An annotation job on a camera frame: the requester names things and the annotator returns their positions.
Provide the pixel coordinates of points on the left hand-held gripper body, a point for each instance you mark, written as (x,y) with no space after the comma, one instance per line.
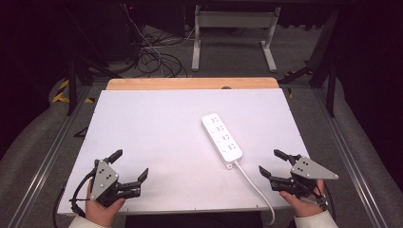
(103,180)

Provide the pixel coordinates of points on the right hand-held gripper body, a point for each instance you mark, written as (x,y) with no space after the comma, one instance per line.
(303,177)

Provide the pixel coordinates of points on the white power strip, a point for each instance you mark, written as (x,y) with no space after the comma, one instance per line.
(221,138)

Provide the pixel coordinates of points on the person's right hand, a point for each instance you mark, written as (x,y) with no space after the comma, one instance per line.
(302,204)

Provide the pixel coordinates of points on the person's left hand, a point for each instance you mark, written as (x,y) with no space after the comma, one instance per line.
(103,212)

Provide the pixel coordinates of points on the yellow black hazard tape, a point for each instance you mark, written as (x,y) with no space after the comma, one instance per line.
(63,93)

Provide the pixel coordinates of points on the black metal stand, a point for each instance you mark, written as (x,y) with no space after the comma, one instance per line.
(82,63)
(320,63)

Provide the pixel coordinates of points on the wooden board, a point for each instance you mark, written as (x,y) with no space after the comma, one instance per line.
(192,83)

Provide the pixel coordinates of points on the white metal table frame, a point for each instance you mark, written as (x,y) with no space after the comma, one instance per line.
(234,34)

